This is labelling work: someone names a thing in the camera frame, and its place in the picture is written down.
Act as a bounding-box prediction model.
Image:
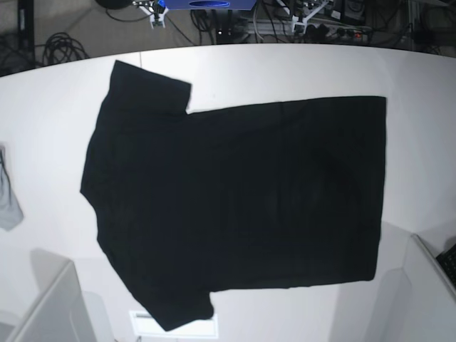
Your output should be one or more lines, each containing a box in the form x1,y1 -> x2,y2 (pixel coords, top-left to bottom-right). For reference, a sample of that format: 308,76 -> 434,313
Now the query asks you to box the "black T-shirt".
81,61 -> 387,331

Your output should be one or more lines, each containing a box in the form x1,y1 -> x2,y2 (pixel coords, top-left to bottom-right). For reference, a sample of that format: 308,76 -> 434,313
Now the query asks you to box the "blue box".
164,0 -> 257,10

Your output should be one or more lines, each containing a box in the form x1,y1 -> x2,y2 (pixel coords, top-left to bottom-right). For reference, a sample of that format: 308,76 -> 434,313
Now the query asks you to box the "white slotted table grommet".
129,311 -> 219,339

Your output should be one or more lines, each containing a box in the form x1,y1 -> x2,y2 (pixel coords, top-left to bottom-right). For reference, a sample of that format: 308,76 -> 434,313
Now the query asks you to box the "grey left partition panel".
1,245 -> 115,341

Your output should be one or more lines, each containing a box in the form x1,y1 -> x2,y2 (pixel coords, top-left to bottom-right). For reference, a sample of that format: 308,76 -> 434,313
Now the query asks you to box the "grey partition panel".
365,234 -> 455,341
1,245 -> 115,341

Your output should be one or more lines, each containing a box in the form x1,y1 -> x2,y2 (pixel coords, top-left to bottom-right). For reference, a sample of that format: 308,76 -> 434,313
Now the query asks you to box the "grey cloth at table edge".
0,145 -> 24,232

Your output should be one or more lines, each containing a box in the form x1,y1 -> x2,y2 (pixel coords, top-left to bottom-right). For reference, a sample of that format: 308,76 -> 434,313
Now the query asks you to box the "grey right partition panel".
365,234 -> 455,341

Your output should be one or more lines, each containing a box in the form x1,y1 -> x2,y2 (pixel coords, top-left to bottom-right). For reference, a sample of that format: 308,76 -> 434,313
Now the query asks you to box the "black keyboard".
436,245 -> 456,286

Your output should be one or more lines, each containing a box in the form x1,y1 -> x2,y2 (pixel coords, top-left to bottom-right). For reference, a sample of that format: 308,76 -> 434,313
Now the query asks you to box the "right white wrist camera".
133,0 -> 168,29

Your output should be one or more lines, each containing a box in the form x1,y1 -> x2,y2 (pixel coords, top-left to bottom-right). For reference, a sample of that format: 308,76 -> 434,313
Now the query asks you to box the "coiled black floor cable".
41,31 -> 89,67

